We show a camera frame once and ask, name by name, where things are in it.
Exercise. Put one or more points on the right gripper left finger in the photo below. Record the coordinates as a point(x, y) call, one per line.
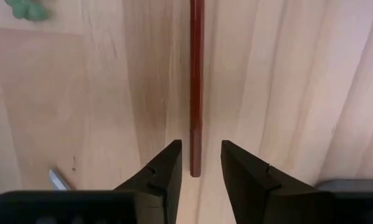
point(164, 177)

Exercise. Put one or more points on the dark brown pencil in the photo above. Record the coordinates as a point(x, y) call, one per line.
point(196, 93)

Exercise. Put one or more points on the succulent plant in black pot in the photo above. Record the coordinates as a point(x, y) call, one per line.
point(29, 9)

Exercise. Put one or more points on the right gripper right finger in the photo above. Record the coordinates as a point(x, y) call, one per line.
point(248, 180)

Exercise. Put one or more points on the small grey plastic bin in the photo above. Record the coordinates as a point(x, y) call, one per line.
point(354, 184)

